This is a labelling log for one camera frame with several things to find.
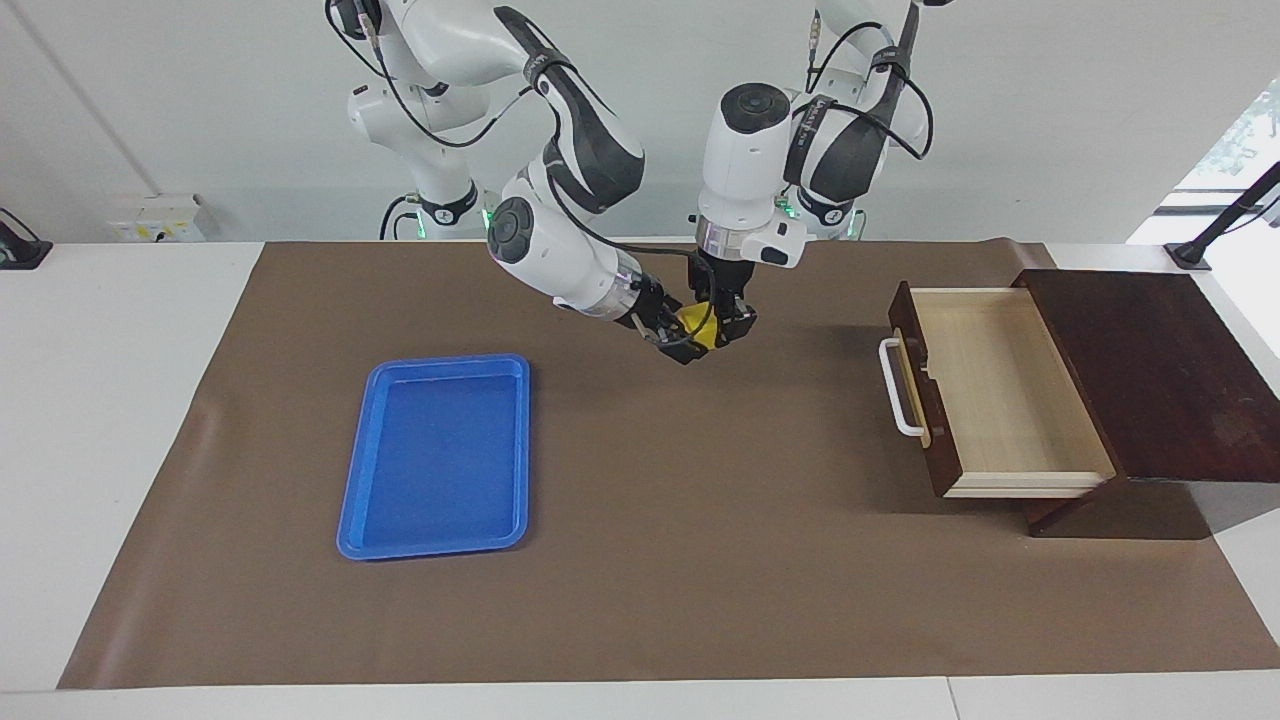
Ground wooden drawer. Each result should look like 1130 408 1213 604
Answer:
888 280 1119 500

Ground yellow cube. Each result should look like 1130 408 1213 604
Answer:
678 305 720 352

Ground blue plastic tray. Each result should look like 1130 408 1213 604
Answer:
336 353 531 562

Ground black clamp stand with pole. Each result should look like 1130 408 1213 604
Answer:
1165 160 1280 272

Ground black table clamp mount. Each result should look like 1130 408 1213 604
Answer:
0 208 53 271

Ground white wall socket box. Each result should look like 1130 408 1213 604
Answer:
104 194 207 243

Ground dark brown wooden cabinet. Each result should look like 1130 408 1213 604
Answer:
1010 268 1280 541

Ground brown paper table mat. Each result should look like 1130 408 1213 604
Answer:
57 240 1280 691

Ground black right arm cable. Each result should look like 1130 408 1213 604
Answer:
355 0 716 331

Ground white drawer handle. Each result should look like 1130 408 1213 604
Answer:
879 337 932 440

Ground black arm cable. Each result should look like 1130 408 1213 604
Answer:
805 0 935 163
355 0 716 331

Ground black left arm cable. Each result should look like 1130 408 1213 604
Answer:
805 0 935 163

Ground black right base cable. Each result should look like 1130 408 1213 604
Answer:
378 195 425 242

